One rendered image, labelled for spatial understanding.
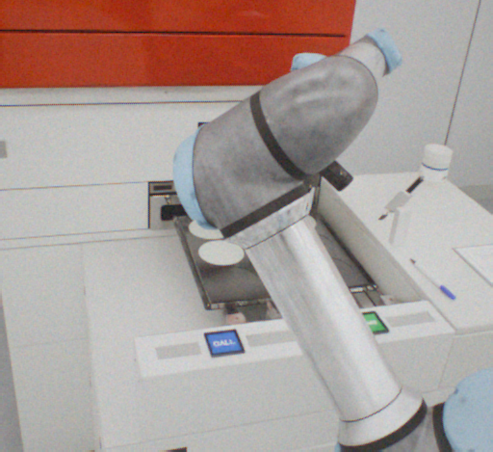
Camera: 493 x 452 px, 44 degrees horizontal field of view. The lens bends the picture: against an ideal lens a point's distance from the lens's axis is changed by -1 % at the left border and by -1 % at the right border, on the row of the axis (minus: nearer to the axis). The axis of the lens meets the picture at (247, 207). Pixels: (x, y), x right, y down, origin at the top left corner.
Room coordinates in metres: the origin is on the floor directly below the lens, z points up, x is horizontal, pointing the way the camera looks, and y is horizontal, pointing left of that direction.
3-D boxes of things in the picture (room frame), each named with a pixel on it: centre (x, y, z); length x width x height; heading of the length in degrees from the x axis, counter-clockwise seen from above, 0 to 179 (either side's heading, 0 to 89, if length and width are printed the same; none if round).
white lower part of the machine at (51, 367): (1.65, 0.31, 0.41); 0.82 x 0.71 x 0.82; 109
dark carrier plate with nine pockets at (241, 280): (1.17, -0.05, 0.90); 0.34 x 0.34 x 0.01; 19
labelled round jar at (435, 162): (1.47, -0.48, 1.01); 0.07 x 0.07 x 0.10
